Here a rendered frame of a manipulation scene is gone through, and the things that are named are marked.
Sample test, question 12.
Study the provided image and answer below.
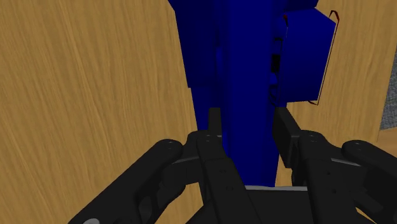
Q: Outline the blue blocky object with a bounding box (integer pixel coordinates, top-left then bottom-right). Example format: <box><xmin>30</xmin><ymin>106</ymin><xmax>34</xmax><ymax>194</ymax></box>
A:
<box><xmin>167</xmin><ymin>0</ymin><xmax>340</xmax><ymax>188</ymax></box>

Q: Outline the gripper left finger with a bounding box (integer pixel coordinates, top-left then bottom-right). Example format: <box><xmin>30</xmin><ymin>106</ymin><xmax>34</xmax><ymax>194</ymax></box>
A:
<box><xmin>67</xmin><ymin>107</ymin><xmax>261</xmax><ymax>224</ymax></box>

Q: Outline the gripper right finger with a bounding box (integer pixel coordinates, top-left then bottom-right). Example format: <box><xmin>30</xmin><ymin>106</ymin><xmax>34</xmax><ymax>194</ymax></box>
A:
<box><xmin>272</xmin><ymin>106</ymin><xmax>397</xmax><ymax>224</ymax></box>

